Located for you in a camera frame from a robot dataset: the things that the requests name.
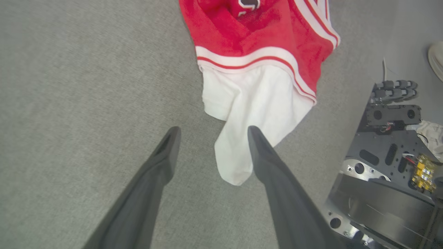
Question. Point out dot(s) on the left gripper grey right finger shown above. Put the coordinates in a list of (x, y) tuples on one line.
[(290, 207)]

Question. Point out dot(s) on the yellow circuit board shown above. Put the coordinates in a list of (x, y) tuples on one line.
[(424, 173)]

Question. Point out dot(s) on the crumpled white cloth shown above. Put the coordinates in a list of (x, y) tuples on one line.
[(432, 135)]

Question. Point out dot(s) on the black robot wheeled base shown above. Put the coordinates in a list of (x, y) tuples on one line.
[(380, 204)]

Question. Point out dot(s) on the white shoe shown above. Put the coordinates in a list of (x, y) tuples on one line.
[(436, 60)]

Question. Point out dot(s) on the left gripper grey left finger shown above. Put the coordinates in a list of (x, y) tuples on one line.
[(142, 197)]

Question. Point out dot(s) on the black omni wheel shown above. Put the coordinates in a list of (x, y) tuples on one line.
[(394, 90)]

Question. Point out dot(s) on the red and white jersey garment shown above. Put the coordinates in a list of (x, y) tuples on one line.
[(256, 41)]

